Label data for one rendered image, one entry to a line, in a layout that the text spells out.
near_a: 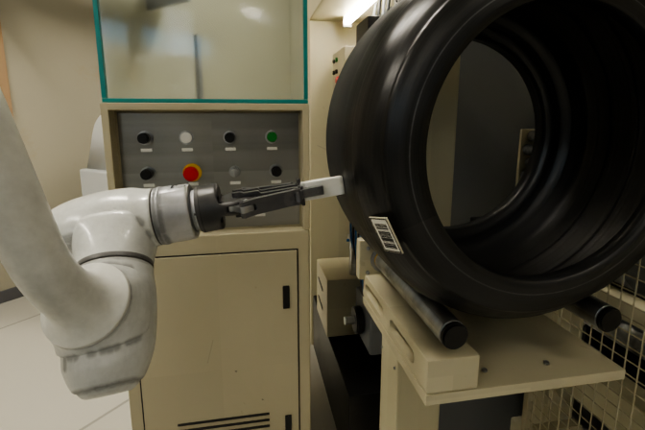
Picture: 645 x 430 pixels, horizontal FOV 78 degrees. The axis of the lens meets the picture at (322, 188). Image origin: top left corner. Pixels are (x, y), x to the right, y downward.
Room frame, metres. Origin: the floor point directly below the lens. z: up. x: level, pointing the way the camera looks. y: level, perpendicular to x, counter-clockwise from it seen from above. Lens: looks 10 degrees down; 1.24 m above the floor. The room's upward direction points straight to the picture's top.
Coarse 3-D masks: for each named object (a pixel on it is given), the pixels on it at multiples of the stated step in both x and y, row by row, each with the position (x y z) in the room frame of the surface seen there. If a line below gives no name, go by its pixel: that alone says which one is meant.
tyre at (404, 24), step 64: (448, 0) 0.56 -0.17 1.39; (512, 0) 0.56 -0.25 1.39; (576, 0) 0.60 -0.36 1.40; (640, 0) 0.60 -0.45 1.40; (384, 64) 0.57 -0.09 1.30; (448, 64) 0.55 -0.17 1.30; (576, 64) 0.86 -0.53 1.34; (640, 64) 0.74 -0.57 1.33; (384, 128) 0.55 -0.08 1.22; (576, 128) 0.89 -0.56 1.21; (640, 128) 0.75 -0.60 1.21; (384, 192) 0.55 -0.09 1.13; (512, 192) 0.92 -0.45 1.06; (576, 192) 0.85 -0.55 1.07; (640, 192) 0.72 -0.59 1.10; (384, 256) 0.60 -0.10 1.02; (448, 256) 0.55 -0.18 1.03; (512, 256) 0.83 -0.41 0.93; (576, 256) 0.73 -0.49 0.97; (640, 256) 0.62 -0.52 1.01
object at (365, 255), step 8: (360, 240) 0.90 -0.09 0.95; (360, 248) 0.89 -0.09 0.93; (368, 248) 0.89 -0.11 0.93; (360, 256) 0.89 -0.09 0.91; (368, 256) 0.90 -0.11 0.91; (360, 264) 0.89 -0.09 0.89; (368, 264) 0.90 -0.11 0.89; (360, 272) 0.89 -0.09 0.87; (368, 272) 0.89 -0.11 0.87; (376, 272) 0.90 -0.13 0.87
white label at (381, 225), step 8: (376, 224) 0.56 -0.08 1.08; (384, 224) 0.55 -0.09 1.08; (376, 232) 0.57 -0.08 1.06; (384, 232) 0.56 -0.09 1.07; (392, 232) 0.54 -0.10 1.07; (384, 240) 0.56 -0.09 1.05; (392, 240) 0.55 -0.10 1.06; (384, 248) 0.57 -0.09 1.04; (392, 248) 0.56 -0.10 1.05; (400, 248) 0.54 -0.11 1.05
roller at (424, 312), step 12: (384, 264) 0.84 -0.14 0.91; (396, 276) 0.76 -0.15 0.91; (396, 288) 0.75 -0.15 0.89; (408, 288) 0.71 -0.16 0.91; (408, 300) 0.69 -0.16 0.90; (420, 300) 0.65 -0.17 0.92; (432, 300) 0.64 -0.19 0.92; (420, 312) 0.64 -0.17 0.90; (432, 312) 0.61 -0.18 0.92; (444, 312) 0.60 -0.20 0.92; (432, 324) 0.59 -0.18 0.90; (444, 324) 0.57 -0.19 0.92; (456, 324) 0.57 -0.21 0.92; (444, 336) 0.56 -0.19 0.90; (456, 336) 0.56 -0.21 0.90; (456, 348) 0.57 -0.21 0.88
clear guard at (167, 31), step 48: (96, 0) 1.08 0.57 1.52; (144, 0) 1.10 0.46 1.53; (192, 0) 1.12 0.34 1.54; (240, 0) 1.15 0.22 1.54; (288, 0) 1.17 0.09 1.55; (144, 48) 1.10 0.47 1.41; (192, 48) 1.12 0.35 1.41; (240, 48) 1.15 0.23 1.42; (288, 48) 1.17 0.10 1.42; (144, 96) 1.10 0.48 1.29; (192, 96) 1.12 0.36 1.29; (240, 96) 1.14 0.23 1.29; (288, 96) 1.17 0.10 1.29
